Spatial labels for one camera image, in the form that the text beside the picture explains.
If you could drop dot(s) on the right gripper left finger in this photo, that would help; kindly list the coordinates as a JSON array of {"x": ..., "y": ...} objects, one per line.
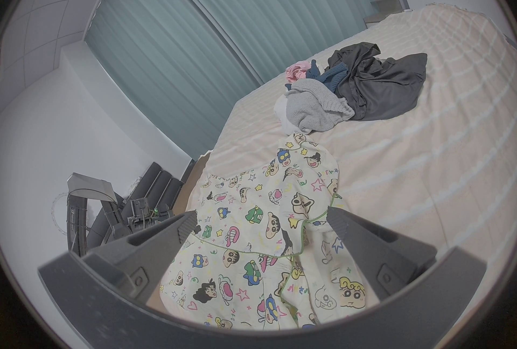
[{"x": 141, "y": 254}]

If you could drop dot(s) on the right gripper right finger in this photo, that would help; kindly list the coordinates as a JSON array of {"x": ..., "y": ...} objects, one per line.
[{"x": 387, "y": 258}]

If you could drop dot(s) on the white printed pyjama top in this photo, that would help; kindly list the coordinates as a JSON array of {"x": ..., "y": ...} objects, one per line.
[{"x": 250, "y": 242}]

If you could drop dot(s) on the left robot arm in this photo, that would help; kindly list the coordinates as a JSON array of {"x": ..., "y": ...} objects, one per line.
[{"x": 91, "y": 187}]

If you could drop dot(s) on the pile of clothes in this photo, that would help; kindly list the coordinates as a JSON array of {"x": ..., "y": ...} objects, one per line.
[{"x": 311, "y": 113}]

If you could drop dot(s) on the black padded sofa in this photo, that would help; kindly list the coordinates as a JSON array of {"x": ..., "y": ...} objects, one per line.
[{"x": 161, "y": 187}]

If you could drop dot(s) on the bed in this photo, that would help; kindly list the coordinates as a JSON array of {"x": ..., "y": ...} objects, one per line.
[{"x": 424, "y": 161}]

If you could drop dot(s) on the black garment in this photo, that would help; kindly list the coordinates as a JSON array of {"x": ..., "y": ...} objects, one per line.
[{"x": 383, "y": 88}]

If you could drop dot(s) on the grey bedside table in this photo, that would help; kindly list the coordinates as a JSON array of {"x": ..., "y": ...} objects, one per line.
[{"x": 385, "y": 6}]

